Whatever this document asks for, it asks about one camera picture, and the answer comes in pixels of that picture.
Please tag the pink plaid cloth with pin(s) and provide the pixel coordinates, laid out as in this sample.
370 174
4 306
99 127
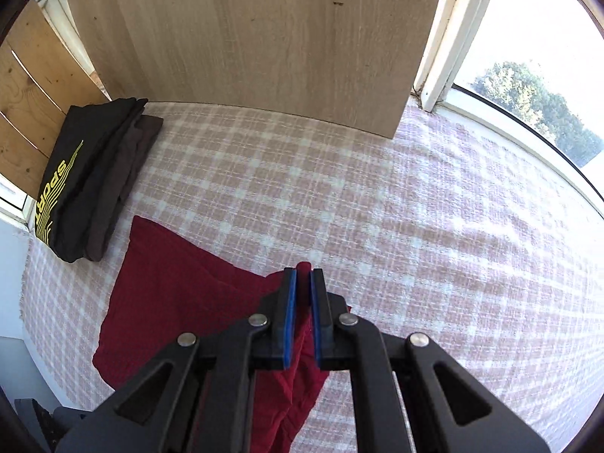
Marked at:
401 255

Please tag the dark brown folded garment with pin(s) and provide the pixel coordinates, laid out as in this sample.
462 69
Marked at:
127 170

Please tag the large light wooden board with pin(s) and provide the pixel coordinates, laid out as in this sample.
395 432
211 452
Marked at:
264 37

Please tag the slatted pine wooden board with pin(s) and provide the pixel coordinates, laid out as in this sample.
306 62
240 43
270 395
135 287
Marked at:
33 104

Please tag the black shirt with yellow print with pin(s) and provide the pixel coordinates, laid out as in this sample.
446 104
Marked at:
80 179

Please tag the red garment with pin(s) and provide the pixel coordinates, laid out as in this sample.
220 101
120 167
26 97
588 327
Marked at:
179 292

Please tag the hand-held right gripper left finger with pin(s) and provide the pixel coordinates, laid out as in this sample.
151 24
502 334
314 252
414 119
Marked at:
290 321

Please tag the white window frame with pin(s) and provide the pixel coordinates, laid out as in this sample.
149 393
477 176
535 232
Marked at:
453 56

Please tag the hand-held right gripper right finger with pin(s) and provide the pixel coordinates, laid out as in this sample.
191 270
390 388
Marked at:
315 330

